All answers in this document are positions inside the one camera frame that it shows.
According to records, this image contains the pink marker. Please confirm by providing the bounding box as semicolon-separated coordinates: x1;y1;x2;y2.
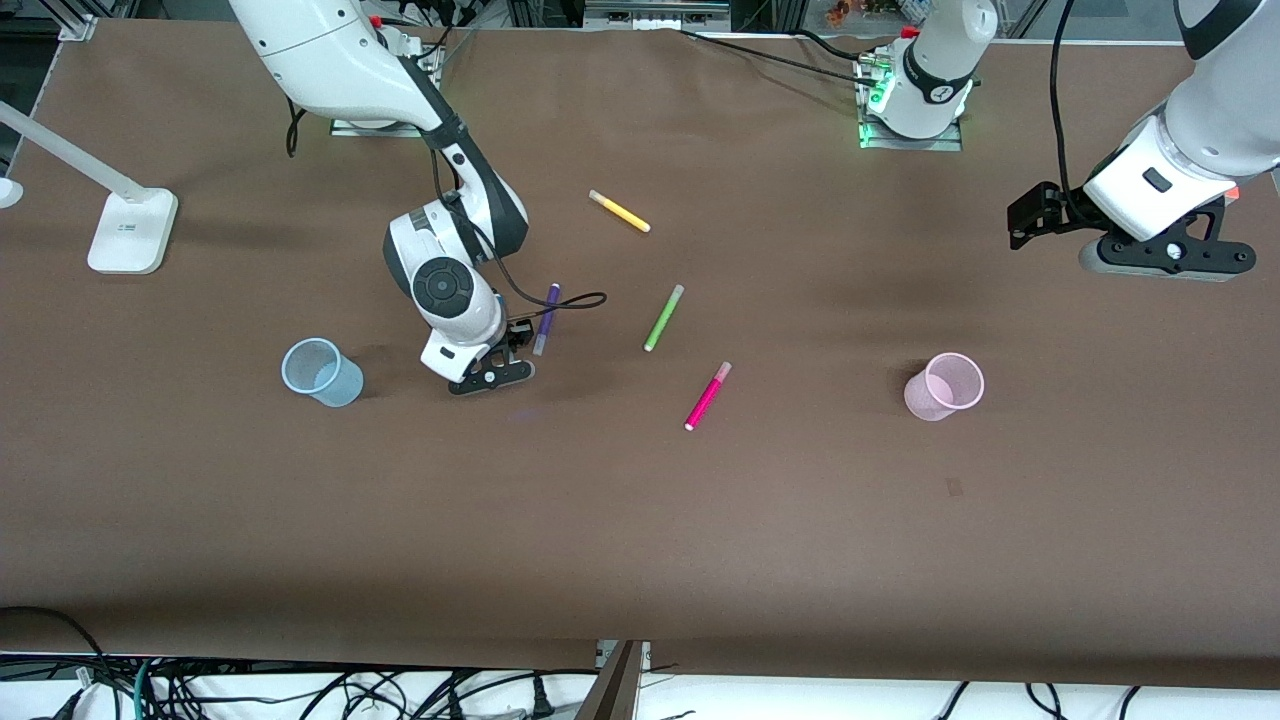
684;361;733;433

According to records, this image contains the purple marker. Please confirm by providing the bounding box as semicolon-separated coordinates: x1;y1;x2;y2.
532;283;562;357

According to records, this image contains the green marker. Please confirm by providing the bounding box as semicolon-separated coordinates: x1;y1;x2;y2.
643;284;686;353

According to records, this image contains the yellow marker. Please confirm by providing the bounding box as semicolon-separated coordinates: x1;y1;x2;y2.
588;189;652;234

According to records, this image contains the translucent blue cup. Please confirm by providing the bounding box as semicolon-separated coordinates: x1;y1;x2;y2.
281;337;365;408

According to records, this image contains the translucent pink cup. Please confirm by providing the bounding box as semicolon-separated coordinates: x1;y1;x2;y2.
903;352;986;422

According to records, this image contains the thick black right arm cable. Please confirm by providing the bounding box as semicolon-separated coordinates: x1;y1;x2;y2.
285;95;609;323

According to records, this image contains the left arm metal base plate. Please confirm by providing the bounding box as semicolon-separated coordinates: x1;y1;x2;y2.
855;55;965;153

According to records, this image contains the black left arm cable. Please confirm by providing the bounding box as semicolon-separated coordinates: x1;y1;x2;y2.
1048;0;1093;226

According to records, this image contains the short black table cable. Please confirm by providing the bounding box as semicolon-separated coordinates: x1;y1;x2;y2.
795;28;896;61

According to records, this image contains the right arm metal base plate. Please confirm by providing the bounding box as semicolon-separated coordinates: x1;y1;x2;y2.
330;38;443;139

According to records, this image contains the long black table cable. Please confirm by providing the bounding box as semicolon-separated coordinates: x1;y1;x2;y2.
680;28;881;89

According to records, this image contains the aluminium frame bar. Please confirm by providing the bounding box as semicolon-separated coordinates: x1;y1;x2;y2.
583;0;733;31

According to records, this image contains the black looped floor cable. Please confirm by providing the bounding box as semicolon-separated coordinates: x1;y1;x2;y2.
0;605;121;720

